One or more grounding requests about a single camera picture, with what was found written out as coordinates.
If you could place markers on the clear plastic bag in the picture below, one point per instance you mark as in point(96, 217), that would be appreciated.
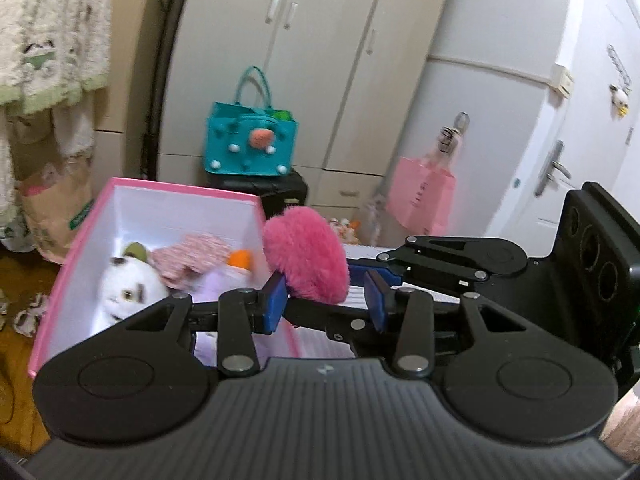
point(376, 217)

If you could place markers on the pink cardboard box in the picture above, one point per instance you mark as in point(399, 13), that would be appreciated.
point(175, 210)

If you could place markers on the yellow duck door hook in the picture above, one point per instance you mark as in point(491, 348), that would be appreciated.
point(620, 95)

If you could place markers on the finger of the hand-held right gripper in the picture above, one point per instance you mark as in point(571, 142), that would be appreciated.
point(320, 322)
point(450, 260)

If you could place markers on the patterned slipper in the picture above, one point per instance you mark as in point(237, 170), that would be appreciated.
point(31, 315)
point(4, 302)

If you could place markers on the green egg-shaped sponge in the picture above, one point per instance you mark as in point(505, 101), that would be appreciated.
point(136, 251)

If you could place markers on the white door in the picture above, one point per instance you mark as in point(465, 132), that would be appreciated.
point(590, 125)

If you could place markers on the colourful gift bag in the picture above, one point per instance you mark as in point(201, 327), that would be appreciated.
point(344, 230)

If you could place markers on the teal felt handbag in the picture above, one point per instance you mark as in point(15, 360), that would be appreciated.
point(250, 145)

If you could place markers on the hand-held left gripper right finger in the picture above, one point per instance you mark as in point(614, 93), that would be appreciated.
point(376, 305)

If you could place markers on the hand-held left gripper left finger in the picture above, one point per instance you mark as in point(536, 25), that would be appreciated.
point(275, 305)

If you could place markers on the grey wardrobe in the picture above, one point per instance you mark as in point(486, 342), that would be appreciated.
point(320, 60)

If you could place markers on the orange egg-shaped sponge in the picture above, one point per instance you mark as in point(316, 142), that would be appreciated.
point(240, 260)

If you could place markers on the cream fleece pajama jacket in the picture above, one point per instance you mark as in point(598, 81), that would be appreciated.
point(50, 25)

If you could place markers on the beige wooden cabinet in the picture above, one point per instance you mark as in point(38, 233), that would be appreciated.
point(130, 60)

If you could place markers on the pink floral cloth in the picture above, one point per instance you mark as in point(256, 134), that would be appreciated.
point(195, 255)

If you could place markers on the brown paper bag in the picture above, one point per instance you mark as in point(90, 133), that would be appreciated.
point(50, 210)

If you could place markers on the black suitcase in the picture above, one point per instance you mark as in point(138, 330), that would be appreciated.
point(285, 192)

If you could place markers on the person's right forearm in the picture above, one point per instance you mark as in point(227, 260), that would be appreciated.
point(622, 430)

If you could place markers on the pink paper shopping bag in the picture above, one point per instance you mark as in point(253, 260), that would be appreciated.
point(420, 195)

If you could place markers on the white plush dog toy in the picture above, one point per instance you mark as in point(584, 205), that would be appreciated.
point(130, 290)

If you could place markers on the pink heart plush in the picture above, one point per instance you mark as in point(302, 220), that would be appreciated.
point(305, 255)

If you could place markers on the striped pink sheet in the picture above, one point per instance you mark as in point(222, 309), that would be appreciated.
point(325, 345)

